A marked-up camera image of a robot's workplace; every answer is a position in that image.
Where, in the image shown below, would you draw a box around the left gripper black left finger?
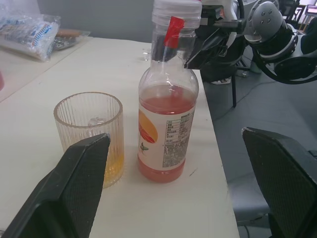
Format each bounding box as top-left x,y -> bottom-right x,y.
0,132 -> 111,238

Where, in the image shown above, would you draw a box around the clear plastic bag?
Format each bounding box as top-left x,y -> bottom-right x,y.
53,29 -> 91,52

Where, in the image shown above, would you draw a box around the brown wooden piece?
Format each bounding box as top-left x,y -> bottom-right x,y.
58,29 -> 82,37

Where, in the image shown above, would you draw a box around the plastic bag blue print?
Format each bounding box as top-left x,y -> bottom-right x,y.
0,12 -> 62,62

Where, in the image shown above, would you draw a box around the ribbed clear drinking glass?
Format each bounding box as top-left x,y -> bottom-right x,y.
53,92 -> 124,189

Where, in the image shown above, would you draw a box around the black metal chair leg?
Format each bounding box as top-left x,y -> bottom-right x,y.
231,71 -> 238,108

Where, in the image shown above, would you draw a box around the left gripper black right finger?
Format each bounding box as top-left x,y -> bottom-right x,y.
241,126 -> 317,238

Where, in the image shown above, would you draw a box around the white bottle cap red tape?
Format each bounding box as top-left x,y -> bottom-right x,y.
151,0 -> 203,26

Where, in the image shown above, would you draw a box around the pink juice plastic bottle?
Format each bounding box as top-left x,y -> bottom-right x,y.
136,21 -> 200,184

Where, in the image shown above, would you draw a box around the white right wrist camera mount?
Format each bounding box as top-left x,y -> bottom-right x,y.
221,0 -> 239,20

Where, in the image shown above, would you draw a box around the black sneaker white stripes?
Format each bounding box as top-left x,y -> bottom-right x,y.
210,77 -> 232,86

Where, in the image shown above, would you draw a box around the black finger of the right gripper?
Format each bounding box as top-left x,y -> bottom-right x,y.
183,26 -> 230,70

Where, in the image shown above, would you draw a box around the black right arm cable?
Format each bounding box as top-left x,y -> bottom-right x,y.
252,46 -> 317,85

